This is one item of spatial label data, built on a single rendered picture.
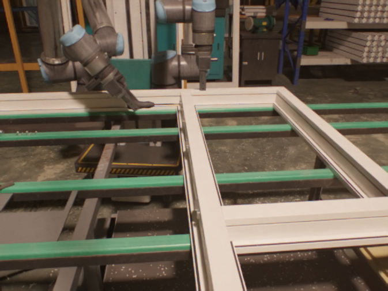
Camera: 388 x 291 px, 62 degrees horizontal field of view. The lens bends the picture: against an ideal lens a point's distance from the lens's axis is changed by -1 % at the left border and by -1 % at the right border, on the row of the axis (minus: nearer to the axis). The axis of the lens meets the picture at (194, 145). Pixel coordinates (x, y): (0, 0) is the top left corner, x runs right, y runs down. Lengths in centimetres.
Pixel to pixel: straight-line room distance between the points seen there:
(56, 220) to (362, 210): 66
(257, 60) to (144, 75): 303
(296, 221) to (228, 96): 84
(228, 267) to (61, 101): 110
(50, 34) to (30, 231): 129
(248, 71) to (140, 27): 300
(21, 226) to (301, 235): 60
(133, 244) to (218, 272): 22
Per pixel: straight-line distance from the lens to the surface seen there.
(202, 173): 78
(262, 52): 494
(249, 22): 495
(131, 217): 122
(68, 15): 362
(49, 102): 149
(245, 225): 66
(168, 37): 497
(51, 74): 203
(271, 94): 147
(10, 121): 153
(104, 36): 137
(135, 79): 214
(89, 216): 86
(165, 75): 194
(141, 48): 218
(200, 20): 133
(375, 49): 529
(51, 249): 73
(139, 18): 216
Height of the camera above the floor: 133
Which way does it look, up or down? 26 degrees down
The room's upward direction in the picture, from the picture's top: straight up
